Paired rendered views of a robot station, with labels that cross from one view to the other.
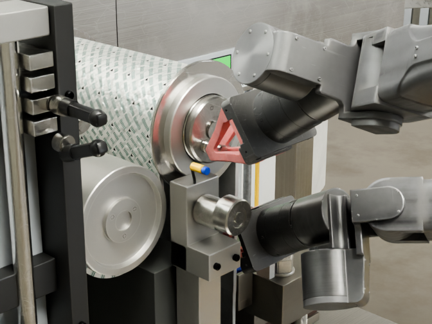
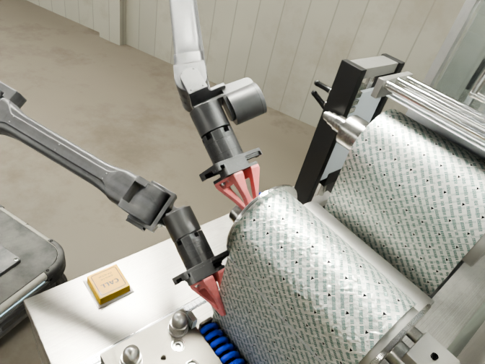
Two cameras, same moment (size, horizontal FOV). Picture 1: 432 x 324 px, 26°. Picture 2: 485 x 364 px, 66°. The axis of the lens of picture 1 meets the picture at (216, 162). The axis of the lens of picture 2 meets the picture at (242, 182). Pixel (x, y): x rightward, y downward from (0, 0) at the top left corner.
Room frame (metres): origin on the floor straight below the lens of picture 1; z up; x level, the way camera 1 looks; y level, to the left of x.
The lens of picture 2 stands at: (1.43, -0.05, 1.67)
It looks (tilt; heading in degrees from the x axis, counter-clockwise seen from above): 38 degrees down; 178
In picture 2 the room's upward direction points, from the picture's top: 14 degrees clockwise
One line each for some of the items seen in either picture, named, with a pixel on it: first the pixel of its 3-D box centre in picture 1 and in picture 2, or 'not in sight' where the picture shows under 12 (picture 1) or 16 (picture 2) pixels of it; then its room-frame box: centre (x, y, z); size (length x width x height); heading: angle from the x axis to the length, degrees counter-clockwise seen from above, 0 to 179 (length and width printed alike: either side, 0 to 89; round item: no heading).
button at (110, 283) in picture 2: not in sight; (108, 283); (0.94, -0.26, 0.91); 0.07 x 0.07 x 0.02; 46
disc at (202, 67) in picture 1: (200, 126); (263, 222); (0.99, 0.02, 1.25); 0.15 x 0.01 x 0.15; 136
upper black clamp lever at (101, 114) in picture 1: (81, 112); (323, 87); (0.66, 0.10, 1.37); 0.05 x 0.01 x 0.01; 46
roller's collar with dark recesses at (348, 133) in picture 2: not in sight; (359, 136); (0.79, 0.17, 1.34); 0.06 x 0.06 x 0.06; 46
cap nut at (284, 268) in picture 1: (280, 254); (179, 321); (1.07, -0.08, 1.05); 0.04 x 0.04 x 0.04
